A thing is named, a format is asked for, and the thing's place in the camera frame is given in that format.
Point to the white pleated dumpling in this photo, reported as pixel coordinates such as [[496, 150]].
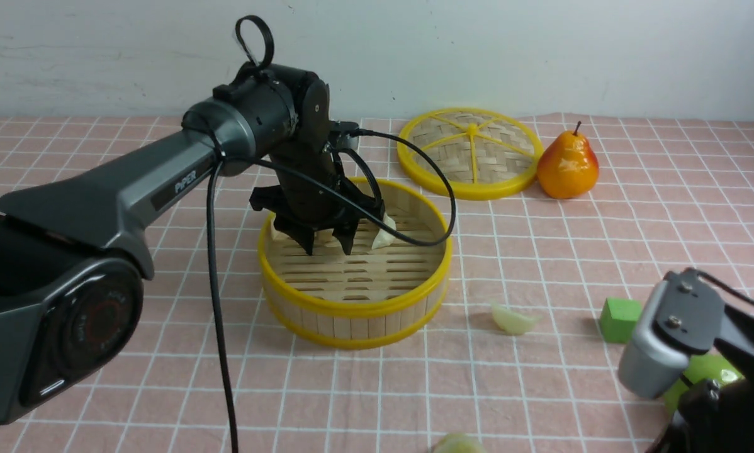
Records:
[[277, 235]]

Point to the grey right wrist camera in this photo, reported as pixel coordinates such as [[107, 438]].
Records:
[[681, 318]]

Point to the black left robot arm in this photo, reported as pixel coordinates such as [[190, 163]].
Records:
[[74, 255]]

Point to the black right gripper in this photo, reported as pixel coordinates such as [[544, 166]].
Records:
[[718, 418]]

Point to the bamboo steamer tray yellow rim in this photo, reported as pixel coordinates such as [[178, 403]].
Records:
[[369, 299]]

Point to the pale green dumpling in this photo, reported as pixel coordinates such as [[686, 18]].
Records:
[[513, 322]]

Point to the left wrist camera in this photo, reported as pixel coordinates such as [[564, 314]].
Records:
[[341, 135]]

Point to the green foam cube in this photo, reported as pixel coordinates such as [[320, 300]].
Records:
[[618, 319]]

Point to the bamboo steamer lid yellow rim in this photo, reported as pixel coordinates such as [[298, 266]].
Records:
[[484, 155]]

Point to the pink checked tablecloth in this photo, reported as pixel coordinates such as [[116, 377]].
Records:
[[672, 193]]

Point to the orange yellow toy pear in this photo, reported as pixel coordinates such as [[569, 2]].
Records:
[[569, 167]]

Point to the green tinted dumpling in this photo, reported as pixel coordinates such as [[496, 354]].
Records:
[[459, 443]]

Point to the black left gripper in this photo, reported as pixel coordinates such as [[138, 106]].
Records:
[[301, 207]]

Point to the green toy watermelon ball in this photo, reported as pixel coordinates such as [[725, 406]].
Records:
[[708, 366]]

